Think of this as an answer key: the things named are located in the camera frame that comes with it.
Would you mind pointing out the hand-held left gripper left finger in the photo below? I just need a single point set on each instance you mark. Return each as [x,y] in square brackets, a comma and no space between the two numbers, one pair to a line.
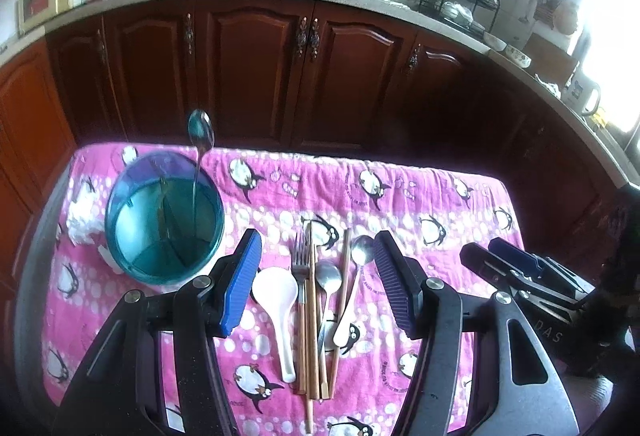
[240,288]

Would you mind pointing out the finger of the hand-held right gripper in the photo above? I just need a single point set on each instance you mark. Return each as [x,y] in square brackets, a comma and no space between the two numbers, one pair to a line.
[487,268]
[515,256]

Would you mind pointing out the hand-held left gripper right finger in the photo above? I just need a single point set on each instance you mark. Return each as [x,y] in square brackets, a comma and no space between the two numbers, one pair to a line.
[392,283]

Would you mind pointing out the brown wooden chopstick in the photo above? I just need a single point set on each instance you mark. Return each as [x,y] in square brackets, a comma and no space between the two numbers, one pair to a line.
[340,296]
[311,266]
[309,416]

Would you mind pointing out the all-metal spoon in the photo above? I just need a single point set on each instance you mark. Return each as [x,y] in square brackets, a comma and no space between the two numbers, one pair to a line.
[328,277]

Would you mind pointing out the blue translucent utensil holder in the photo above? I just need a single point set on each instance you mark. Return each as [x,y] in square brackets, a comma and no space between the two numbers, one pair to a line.
[150,236]

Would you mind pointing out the person's dark clothing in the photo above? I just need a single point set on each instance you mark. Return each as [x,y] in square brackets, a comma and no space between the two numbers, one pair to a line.
[622,291]

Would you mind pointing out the pink penguin print cloth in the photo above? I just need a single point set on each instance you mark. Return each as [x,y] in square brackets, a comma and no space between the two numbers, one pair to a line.
[280,186]

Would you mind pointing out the crumpled white tissue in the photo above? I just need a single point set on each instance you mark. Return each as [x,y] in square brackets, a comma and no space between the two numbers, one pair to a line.
[85,216]

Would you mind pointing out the white electric kettle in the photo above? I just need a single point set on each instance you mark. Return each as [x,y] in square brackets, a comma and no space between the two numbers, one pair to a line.
[577,90]

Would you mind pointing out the wooden cutting board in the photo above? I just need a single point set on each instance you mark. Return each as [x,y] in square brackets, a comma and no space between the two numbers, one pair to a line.
[547,58]

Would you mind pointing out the plain white bowl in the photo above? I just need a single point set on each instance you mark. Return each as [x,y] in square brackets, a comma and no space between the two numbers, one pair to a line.
[495,40]

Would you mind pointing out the wooden base cabinets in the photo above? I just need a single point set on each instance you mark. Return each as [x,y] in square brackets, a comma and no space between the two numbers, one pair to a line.
[250,65]

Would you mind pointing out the cream microwave oven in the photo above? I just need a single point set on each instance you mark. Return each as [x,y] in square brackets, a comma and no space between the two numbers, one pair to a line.
[42,0]

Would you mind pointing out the wall-mounted utensil holder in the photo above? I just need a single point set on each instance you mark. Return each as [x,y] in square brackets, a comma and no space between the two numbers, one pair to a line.
[550,8]

